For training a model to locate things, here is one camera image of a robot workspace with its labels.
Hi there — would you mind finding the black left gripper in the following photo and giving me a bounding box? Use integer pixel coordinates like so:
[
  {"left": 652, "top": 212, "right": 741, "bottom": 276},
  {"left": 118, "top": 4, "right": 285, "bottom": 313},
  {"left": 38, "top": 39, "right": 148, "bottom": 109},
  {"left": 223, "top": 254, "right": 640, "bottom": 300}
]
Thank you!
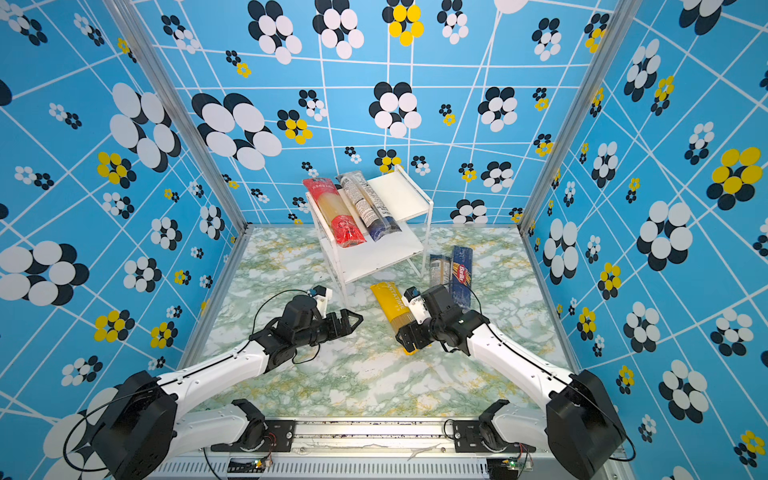
[{"left": 295, "top": 308, "right": 364, "bottom": 350}]

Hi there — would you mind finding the dark blue spaghetti box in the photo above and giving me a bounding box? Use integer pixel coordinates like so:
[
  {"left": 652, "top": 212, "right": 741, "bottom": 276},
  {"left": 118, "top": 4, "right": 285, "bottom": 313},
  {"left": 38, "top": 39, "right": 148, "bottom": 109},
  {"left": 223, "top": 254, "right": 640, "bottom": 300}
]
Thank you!
[{"left": 449, "top": 246, "right": 473, "bottom": 310}]

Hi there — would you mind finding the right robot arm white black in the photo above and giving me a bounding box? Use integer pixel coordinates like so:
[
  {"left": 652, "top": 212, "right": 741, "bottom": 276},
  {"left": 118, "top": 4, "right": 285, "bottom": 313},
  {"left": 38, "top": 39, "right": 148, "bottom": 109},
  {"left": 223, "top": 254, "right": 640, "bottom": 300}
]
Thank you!
[{"left": 396, "top": 285, "right": 628, "bottom": 479}]

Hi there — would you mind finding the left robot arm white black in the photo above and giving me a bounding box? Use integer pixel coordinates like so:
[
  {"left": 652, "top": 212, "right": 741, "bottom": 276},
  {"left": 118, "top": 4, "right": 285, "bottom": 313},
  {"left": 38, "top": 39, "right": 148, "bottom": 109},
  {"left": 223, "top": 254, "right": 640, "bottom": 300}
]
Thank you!
[{"left": 86, "top": 294, "right": 363, "bottom": 479}]

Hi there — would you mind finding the clear dark spaghetti bag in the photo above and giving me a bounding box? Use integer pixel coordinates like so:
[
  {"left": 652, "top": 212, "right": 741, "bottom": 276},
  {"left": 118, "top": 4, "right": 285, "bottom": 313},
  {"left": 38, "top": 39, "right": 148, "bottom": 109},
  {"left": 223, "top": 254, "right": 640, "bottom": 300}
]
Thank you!
[{"left": 428, "top": 254, "right": 452, "bottom": 286}]

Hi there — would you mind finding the white metal two-tier shelf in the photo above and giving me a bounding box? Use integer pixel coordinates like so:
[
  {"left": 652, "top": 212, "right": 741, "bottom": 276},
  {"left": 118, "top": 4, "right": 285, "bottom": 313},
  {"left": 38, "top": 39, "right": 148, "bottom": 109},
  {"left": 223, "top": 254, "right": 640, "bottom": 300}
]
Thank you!
[{"left": 303, "top": 166, "right": 434, "bottom": 304}]

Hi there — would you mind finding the red spaghetti bag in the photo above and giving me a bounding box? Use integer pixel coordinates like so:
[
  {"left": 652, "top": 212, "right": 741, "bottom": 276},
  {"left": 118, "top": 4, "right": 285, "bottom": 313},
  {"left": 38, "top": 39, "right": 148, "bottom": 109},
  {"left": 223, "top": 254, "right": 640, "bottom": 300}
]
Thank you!
[{"left": 303, "top": 178, "right": 365, "bottom": 248}]

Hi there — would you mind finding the yellow spaghetti bag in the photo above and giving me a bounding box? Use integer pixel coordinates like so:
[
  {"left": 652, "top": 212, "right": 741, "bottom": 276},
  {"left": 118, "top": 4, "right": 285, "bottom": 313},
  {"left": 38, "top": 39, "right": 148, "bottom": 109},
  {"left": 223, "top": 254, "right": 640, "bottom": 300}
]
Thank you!
[{"left": 371, "top": 281, "right": 417, "bottom": 335}]

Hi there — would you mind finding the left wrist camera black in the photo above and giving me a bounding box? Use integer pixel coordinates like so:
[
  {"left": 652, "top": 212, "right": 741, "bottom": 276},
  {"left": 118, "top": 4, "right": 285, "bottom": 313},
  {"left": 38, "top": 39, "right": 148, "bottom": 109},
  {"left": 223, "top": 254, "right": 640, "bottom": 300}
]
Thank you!
[{"left": 308, "top": 285, "right": 333, "bottom": 318}]

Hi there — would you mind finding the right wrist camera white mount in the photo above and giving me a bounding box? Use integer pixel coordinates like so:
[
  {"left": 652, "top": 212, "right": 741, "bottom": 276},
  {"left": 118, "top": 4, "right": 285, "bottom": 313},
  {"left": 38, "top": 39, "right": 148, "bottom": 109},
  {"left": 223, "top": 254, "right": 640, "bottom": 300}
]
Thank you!
[{"left": 401, "top": 286, "right": 431, "bottom": 324}]

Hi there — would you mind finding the clear blue spaghetti bag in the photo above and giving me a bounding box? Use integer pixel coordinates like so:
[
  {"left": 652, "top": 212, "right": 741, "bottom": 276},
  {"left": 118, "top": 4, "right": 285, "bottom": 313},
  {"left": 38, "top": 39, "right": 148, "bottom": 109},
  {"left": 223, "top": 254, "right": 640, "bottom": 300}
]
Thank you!
[{"left": 337, "top": 171, "right": 401, "bottom": 241}]

